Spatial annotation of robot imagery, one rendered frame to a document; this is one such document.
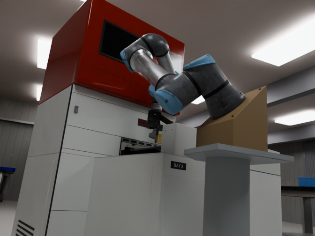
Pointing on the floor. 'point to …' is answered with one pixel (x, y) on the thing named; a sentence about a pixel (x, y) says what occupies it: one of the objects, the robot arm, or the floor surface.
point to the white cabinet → (167, 198)
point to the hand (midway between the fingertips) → (156, 141)
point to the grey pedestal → (229, 186)
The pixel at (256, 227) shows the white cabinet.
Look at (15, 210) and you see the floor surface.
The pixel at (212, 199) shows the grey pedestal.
